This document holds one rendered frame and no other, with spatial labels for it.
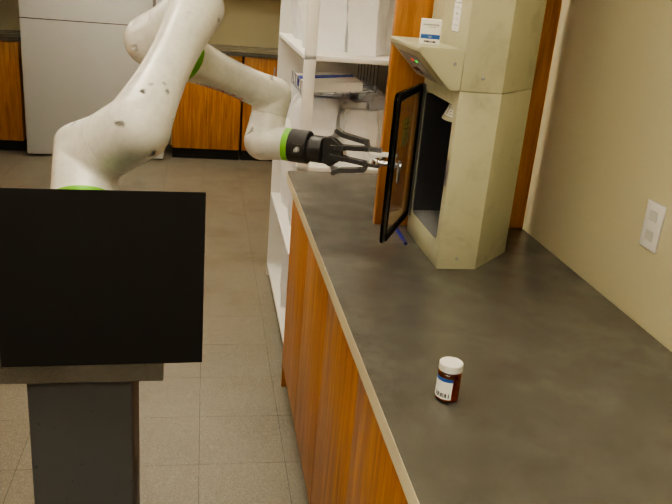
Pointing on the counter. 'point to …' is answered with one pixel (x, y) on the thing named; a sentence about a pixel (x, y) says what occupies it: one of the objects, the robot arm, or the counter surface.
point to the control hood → (435, 60)
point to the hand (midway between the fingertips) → (381, 158)
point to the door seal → (394, 159)
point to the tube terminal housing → (483, 128)
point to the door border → (392, 164)
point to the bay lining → (432, 155)
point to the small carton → (430, 31)
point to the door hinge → (417, 148)
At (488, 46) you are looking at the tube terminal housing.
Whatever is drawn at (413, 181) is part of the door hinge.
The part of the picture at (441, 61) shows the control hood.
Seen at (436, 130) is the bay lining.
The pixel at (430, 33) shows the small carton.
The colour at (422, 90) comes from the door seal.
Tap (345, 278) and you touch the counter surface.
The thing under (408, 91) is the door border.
